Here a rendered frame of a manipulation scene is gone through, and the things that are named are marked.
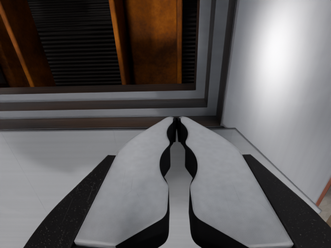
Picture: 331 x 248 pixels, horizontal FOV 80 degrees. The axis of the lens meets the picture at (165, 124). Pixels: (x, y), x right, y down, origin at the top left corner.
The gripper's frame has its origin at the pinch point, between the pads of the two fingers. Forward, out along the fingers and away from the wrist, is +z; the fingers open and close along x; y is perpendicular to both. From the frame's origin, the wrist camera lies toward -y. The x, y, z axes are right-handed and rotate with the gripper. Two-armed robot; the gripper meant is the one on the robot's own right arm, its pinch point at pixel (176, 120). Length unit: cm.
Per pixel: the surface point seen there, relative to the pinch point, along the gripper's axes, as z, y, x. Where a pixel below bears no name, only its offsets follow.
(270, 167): 0.6, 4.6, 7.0
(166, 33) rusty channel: 18.9, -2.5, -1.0
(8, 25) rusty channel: 14.5, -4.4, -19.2
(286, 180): 0.6, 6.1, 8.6
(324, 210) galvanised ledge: 19, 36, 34
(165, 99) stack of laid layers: 3.8, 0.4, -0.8
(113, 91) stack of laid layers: 4.0, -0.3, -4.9
